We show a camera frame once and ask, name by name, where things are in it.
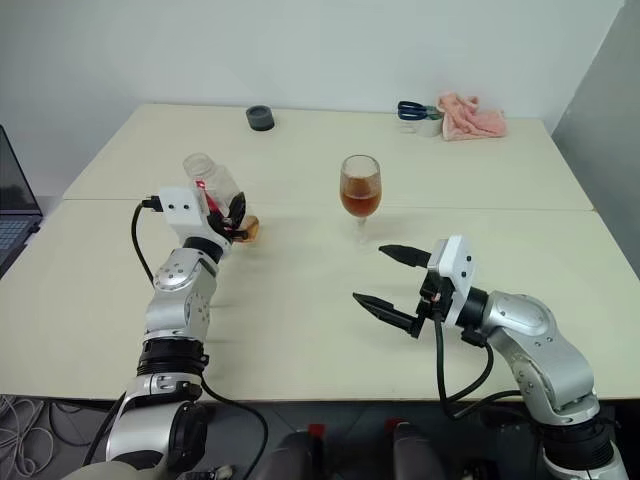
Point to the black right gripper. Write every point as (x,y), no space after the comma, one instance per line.
(430,295)

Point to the clear bottle with red label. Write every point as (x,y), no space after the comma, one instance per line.
(215,177)

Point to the pink cloth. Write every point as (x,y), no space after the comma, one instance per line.
(475,122)

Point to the wine glass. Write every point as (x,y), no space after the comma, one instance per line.
(361,200)

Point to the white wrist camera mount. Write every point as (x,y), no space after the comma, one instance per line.
(182,210)
(457,275)

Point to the dark rounded shape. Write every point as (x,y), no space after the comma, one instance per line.
(415,452)
(295,457)

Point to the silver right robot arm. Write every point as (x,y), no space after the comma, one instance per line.
(530,340)

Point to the dark laptop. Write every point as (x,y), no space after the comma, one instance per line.
(15,220)

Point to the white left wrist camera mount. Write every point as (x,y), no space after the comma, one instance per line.
(182,210)

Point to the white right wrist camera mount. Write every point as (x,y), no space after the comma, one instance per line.
(457,275)

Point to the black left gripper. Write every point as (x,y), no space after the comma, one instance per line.
(222,222)

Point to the small black white device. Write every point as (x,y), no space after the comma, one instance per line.
(215,472)

